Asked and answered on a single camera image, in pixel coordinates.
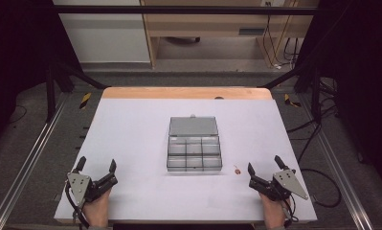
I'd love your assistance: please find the person's right hand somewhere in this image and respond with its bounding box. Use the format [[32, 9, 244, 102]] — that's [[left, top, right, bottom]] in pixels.
[[258, 192, 292, 230]]

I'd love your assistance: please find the white cabinet panel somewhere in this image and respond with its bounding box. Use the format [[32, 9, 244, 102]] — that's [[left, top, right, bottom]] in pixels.
[[52, 0, 152, 64]]

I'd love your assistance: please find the white table mat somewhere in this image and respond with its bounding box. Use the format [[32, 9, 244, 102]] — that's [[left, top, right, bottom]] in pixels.
[[54, 98, 318, 223]]

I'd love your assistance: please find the clear plastic compartment box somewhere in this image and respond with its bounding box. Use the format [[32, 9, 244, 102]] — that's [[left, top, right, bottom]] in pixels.
[[166, 115, 224, 173]]

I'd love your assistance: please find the person's left hand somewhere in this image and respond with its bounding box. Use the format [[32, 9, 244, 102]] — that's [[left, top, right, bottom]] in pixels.
[[82, 187, 113, 229]]

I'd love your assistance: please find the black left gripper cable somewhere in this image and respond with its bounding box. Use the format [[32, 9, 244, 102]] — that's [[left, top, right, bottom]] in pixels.
[[64, 180, 91, 230]]

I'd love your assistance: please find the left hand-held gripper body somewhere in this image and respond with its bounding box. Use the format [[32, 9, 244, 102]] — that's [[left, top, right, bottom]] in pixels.
[[66, 172, 119, 207]]

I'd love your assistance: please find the black metal frame stand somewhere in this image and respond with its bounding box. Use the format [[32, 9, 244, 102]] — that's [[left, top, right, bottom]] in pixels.
[[44, 58, 108, 124], [260, 57, 324, 124]]

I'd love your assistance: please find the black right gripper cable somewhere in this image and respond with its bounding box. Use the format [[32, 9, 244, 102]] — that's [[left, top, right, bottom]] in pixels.
[[281, 194, 301, 228]]

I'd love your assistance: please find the yellow cable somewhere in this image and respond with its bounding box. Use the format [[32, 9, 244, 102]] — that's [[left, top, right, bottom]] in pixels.
[[264, 0, 300, 69]]

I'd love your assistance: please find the silver metal floor rail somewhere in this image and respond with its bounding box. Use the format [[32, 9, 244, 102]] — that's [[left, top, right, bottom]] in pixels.
[[0, 92, 72, 230], [298, 94, 375, 230]]

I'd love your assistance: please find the black horizontal metal bar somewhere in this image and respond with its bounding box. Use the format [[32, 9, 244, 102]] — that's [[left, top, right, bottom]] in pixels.
[[50, 5, 321, 15]]

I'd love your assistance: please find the black hanging cable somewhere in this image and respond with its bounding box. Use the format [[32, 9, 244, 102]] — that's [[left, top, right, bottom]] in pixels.
[[262, 1, 278, 65]]

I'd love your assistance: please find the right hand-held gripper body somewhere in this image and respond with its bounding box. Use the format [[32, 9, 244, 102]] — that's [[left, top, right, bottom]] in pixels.
[[248, 169, 309, 202]]

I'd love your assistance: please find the black curtain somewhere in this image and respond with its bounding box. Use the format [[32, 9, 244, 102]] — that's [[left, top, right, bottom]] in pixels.
[[0, 0, 84, 151], [293, 0, 382, 196]]

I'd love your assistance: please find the black looped floor cable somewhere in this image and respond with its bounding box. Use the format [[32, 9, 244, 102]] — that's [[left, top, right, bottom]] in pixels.
[[299, 168, 343, 209]]

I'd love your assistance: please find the yellow black striped tape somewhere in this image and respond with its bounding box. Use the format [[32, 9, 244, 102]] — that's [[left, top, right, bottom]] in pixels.
[[283, 93, 303, 108], [79, 92, 93, 110]]

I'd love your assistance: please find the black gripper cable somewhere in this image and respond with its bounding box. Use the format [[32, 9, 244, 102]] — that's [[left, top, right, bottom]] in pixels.
[[64, 180, 91, 230], [281, 194, 301, 228]]

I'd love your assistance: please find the light wooden desk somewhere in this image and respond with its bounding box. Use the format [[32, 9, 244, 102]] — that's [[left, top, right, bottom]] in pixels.
[[140, 0, 321, 70]]

